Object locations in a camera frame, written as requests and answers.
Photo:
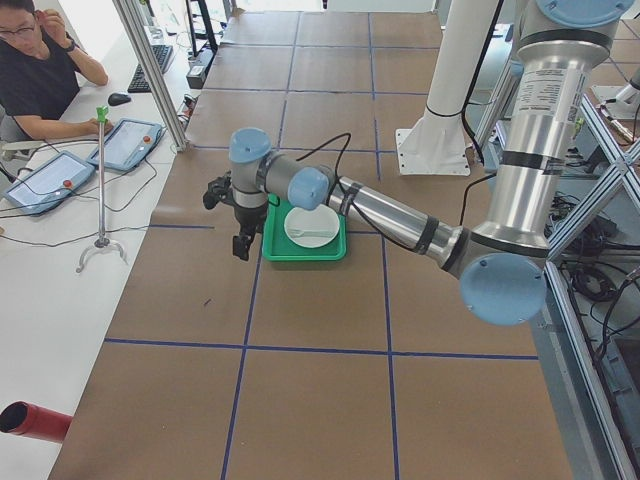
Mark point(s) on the metal stand with green tip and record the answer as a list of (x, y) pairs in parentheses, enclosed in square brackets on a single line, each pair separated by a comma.
[(103, 243)]

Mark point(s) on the translucent plastic fork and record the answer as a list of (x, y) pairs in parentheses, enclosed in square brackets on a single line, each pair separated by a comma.
[(300, 233)]

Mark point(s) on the red tube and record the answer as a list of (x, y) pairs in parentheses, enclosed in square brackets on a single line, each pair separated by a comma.
[(32, 421)]

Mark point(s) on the aluminium frame post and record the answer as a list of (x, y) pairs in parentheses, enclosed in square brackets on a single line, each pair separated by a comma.
[(133, 25)]

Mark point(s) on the blue teach pendant far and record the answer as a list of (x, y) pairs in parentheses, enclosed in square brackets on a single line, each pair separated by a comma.
[(129, 142)]

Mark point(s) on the blue teach pendant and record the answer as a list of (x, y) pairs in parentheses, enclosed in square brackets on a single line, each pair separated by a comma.
[(129, 142), (48, 185)]

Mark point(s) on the blue teach pendant near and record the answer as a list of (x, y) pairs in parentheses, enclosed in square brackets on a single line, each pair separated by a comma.
[(48, 185)]

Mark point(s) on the aluminium frame rail right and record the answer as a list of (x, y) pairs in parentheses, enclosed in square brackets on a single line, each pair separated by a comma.
[(620, 175)]

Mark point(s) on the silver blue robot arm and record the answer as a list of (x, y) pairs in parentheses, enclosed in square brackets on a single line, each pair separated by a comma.
[(499, 262)]

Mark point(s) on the white round plate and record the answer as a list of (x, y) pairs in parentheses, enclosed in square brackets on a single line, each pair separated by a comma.
[(311, 228)]

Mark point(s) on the person in black shirt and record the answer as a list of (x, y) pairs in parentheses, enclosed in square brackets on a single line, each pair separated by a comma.
[(40, 63)]

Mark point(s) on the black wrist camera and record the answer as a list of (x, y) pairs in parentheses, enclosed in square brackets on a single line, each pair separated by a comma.
[(219, 190)]

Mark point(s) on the green plastic tray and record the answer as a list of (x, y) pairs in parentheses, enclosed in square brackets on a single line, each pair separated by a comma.
[(277, 247)]

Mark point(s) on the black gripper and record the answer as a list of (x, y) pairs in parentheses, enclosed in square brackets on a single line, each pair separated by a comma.
[(247, 217)]

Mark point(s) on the black computer mouse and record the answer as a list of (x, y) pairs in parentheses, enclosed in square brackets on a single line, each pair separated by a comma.
[(118, 98)]

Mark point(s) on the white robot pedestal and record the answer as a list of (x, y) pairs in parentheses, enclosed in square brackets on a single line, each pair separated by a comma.
[(436, 143)]

